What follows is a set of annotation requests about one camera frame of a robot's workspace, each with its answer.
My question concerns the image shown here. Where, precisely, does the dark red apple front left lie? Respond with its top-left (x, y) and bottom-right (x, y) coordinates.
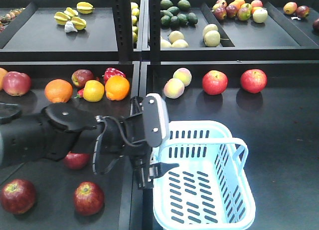
top-left (0, 179), bottom-right (36, 215)

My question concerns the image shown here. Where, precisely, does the dark red apple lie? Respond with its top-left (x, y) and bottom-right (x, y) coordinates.
top-left (0, 179), bottom-right (36, 215)
top-left (63, 152), bottom-right (90, 170)
top-left (73, 181), bottom-right (105, 216)

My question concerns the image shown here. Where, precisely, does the red green apple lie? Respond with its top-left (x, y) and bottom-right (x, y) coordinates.
top-left (71, 69), bottom-right (95, 88)

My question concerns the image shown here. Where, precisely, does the pink red apple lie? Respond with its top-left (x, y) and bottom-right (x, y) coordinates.
top-left (2, 71), bottom-right (31, 96)

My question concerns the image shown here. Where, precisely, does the black wooden fruit stand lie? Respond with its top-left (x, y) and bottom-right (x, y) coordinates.
top-left (0, 0), bottom-right (319, 230)

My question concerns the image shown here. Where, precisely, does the yellow round fruit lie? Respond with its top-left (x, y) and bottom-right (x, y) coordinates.
top-left (83, 80), bottom-right (105, 102)

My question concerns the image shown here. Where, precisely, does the orange right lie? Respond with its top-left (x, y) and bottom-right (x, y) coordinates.
top-left (105, 75), bottom-right (130, 101)

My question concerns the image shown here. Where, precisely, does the yellow starfruit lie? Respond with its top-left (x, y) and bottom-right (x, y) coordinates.
top-left (71, 16), bottom-right (87, 30)

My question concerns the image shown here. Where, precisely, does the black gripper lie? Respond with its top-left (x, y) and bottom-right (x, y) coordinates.
top-left (95, 96), bottom-right (179, 190)

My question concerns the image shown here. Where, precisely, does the orange far left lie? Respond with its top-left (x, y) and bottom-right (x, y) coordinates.
top-left (0, 67), bottom-right (8, 91)

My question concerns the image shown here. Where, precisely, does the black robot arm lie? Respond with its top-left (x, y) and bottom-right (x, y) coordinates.
top-left (0, 94), bottom-right (178, 189)

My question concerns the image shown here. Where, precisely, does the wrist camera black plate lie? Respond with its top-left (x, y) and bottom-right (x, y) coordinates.
top-left (142, 93), bottom-right (169, 147)

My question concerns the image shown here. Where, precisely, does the white garlic bulb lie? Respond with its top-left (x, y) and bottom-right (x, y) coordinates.
top-left (64, 21), bottom-right (78, 33)

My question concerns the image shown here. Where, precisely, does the red apple back right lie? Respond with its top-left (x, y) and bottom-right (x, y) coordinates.
top-left (240, 69), bottom-right (268, 94)

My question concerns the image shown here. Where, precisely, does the light blue plastic basket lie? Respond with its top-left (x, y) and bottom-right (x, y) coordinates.
top-left (152, 120), bottom-right (256, 230)

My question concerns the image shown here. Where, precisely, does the orange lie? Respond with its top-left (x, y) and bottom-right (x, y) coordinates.
top-left (0, 67), bottom-right (8, 91)
top-left (44, 79), bottom-right (73, 103)
top-left (105, 75), bottom-right (130, 101)

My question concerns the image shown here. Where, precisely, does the peach rear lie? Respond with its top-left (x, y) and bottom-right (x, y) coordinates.
top-left (172, 67), bottom-right (192, 87)

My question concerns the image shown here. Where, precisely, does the red chili pepper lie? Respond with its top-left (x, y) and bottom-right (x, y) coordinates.
top-left (74, 88), bottom-right (84, 98)

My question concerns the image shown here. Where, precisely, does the dark red apple middle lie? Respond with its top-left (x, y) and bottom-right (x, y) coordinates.
top-left (63, 152), bottom-right (90, 170)

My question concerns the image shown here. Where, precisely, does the red bell pepper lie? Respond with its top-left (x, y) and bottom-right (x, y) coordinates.
top-left (103, 67), bottom-right (126, 83)

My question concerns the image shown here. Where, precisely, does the red apple back left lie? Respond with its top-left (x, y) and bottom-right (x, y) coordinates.
top-left (202, 70), bottom-right (228, 95)

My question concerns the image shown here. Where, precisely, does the dark red apple front right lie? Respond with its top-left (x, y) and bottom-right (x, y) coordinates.
top-left (73, 181), bottom-right (105, 216)

